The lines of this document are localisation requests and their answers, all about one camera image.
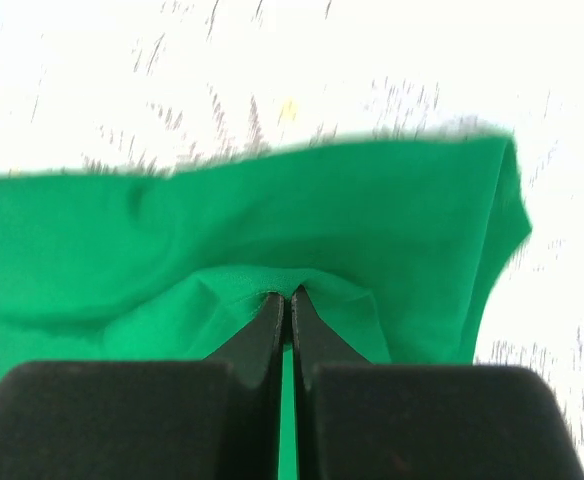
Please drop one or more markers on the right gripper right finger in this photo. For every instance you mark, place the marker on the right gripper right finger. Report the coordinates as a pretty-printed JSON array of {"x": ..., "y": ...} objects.
[{"x": 360, "y": 420}]

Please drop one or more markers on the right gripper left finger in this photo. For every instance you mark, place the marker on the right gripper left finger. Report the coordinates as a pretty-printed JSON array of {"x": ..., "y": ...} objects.
[{"x": 217, "y": 418}]

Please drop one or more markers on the green t-shirt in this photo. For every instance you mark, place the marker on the green t-shirt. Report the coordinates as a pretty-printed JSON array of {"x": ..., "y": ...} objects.
[{"x": 397, "y": 243}]

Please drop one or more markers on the floral table mat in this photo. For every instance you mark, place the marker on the floral table mat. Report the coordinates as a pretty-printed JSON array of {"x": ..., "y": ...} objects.
[{"x": 160, "y": 85}]

